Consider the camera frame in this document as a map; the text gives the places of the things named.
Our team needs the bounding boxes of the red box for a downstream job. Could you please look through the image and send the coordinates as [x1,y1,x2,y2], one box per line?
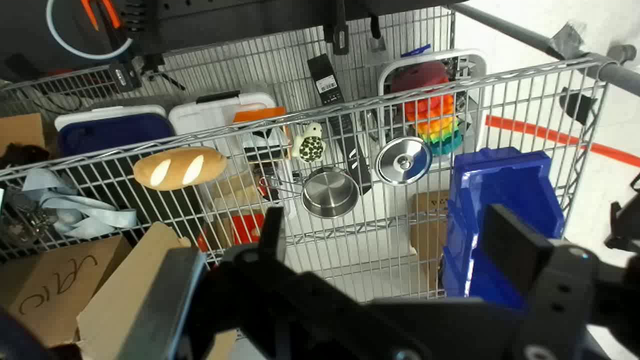
[228,210,271,248]

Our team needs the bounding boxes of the small brown cardboard box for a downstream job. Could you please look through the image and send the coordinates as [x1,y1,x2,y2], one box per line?
[408,190,455,289]

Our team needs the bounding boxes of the rainbow stacking toy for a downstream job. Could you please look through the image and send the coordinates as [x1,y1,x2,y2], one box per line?
[403,94,466,158]

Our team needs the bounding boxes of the silver round lid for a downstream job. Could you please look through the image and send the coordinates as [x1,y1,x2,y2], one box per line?
[372,134,435,187]

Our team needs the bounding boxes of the light blue cloth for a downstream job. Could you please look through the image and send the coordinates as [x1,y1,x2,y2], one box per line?
[21,166,140,239]

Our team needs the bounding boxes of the cardboard box with handwriting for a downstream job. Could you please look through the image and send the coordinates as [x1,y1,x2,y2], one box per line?
[0,233,135,350]

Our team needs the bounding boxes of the dark red bowl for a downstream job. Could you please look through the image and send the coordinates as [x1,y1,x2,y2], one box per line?
[388,59,455,96]

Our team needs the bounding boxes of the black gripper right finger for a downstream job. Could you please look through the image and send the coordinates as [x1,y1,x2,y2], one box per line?
[478,202,556,295]

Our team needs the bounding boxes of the silver pan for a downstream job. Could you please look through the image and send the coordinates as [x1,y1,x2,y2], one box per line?
[301,166,362,219]

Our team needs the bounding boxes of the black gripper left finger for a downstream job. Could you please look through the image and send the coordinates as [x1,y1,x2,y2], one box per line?
[258,204,288,259]

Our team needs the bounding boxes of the white spotted toy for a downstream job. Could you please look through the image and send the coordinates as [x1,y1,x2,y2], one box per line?
[293,121,326,163]

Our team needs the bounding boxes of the black tag with label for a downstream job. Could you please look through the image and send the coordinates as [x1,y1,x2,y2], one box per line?
[306,52,347,106]

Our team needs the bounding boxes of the orange handled pliers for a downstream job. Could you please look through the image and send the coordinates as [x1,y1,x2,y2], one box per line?
[78,0,124,34]

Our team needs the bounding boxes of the navy container with white rim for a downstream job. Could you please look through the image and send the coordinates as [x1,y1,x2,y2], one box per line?
[52,101,176,160]

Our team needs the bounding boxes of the white plastic tray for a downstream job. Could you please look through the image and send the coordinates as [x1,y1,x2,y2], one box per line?
[376,48,491,156]

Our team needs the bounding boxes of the white wire rack shelf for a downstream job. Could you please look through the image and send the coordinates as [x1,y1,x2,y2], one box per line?
[0,4,615,303]

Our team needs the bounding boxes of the blue plastic bin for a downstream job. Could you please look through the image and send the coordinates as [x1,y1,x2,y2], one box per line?
[441,146,569,309]

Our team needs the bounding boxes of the light blue coiled cable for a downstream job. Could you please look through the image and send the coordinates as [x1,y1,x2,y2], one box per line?
[44,0,138,64]

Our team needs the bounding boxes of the white plastic container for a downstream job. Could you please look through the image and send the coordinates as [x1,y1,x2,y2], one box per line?
[167,89,278,135]

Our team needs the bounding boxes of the black clip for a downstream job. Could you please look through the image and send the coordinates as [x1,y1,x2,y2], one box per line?
[559,86,600,128]

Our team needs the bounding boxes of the black utensil handle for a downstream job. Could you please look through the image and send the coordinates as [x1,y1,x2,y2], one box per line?
[331,109,375,195]

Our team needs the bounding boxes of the brown bread loaf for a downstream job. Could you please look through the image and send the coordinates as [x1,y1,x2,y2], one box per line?
[130,146,230,194]

